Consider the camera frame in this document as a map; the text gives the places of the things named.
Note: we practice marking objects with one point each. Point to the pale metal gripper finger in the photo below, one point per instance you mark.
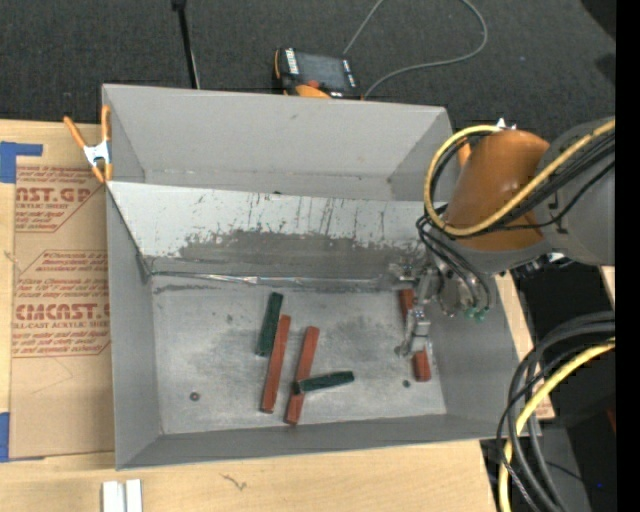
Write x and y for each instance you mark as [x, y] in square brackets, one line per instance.
[401, 274]
[420, 327]

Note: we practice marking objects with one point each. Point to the red-brown flat block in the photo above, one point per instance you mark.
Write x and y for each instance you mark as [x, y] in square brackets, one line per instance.
[305, 360]
[276, 365]
[422, 367]

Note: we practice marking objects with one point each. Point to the dark green flat block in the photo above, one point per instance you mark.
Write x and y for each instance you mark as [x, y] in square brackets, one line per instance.
[269, 325]
[325, 381]

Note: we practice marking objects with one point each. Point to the grey metal bin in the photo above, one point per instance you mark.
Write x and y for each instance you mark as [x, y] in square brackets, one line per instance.
[225, 340]

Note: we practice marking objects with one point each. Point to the brown cardboard board red print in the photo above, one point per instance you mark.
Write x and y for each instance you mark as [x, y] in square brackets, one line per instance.
[55, 380]

